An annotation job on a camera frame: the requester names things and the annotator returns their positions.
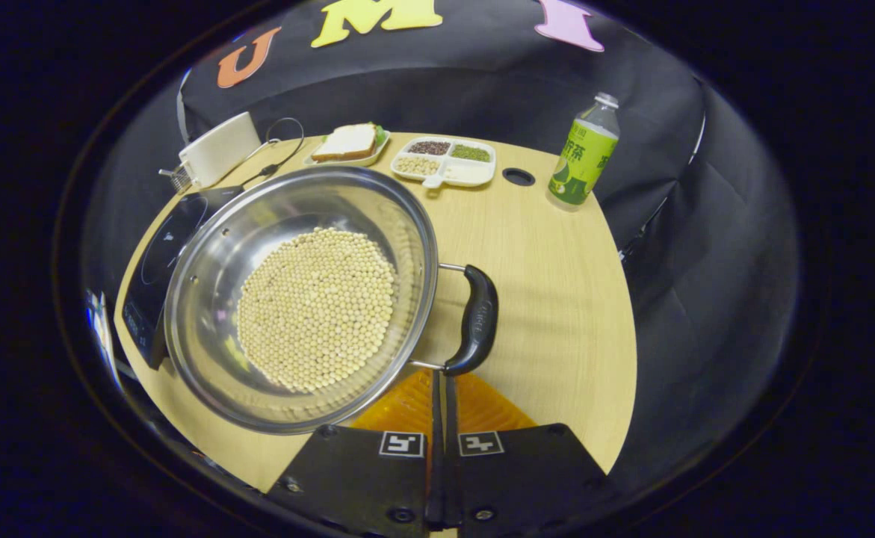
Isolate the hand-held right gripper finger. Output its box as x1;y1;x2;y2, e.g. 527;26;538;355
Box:
443;371;621;535
267;368;444;535

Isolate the stainless steel pot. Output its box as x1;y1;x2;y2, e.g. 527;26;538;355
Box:
164;166;499;436

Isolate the black induction cooktop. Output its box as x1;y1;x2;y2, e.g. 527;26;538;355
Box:
121;185;245;371

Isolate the pile of soybeans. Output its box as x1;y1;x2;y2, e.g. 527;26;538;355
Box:
237;228;398;395

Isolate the white divided tray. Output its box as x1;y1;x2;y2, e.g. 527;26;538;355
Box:
391;137;498;189

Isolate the pile of pale beans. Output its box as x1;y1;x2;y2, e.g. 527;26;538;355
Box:
395;155;442;176

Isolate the pale sandwich plate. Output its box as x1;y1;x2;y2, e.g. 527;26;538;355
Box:
303;129;393;168

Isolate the green label bottle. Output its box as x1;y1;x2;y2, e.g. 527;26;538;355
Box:
547;92;621;212

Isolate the sandwich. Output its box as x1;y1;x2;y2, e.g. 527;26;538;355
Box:
312;123;387;163

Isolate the white toaster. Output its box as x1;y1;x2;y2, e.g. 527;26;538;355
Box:
178;112;262;189

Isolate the black power cable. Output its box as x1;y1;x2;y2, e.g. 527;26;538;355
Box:
239;117;306;188

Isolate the metal wire rack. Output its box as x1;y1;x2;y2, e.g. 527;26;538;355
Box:
158;166;191;195

